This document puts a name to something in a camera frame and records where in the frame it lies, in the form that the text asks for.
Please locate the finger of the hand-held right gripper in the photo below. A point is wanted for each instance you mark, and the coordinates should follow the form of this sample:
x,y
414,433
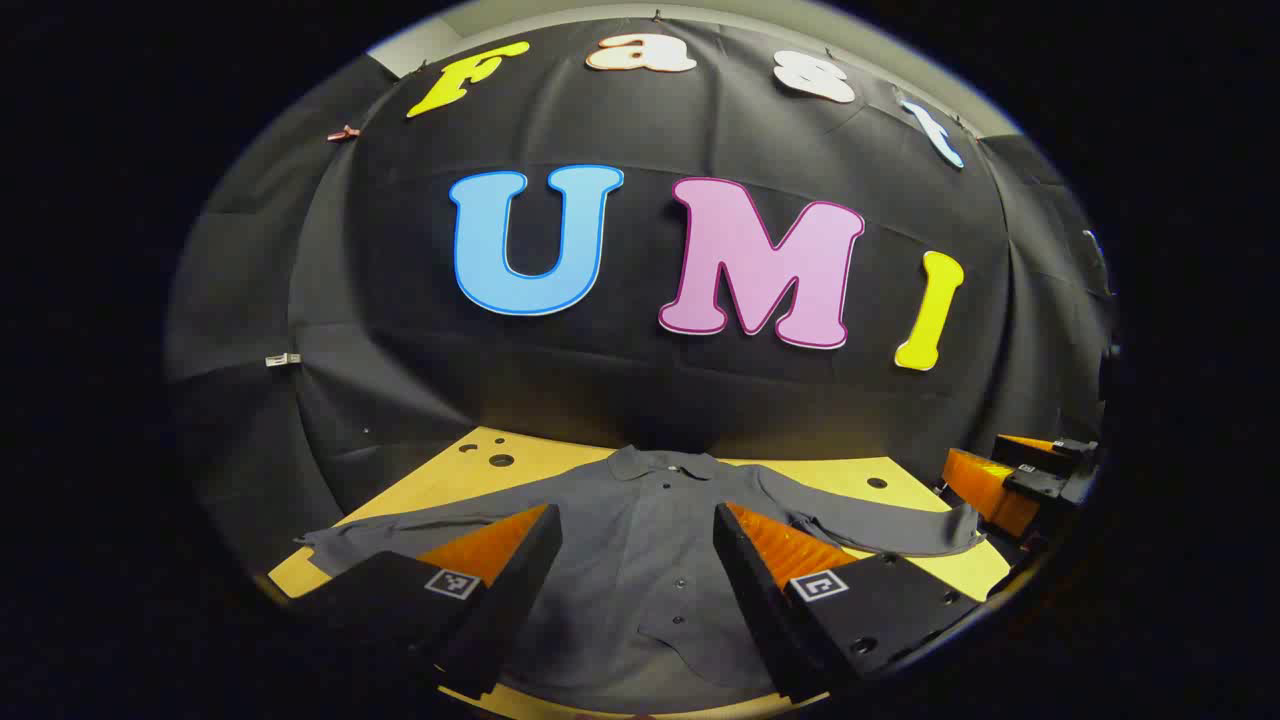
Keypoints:
x,y
1070,450
985,490

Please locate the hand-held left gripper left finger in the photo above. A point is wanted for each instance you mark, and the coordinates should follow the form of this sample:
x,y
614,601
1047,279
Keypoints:
x,y
520,580

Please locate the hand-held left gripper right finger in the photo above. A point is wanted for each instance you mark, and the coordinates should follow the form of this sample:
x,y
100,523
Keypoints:
x,y
750,580

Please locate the grey button-up shirt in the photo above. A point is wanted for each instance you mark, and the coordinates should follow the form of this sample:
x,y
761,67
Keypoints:
x,y
650,540

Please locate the black backdrop cloth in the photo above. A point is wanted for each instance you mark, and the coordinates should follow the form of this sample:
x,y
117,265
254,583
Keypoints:
x,y
620,380

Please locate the silver clip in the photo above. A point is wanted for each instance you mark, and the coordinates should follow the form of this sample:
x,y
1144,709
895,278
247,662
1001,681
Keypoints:
x,y
283,358

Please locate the pink clip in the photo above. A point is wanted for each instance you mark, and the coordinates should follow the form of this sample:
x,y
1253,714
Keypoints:
x,y
343,132

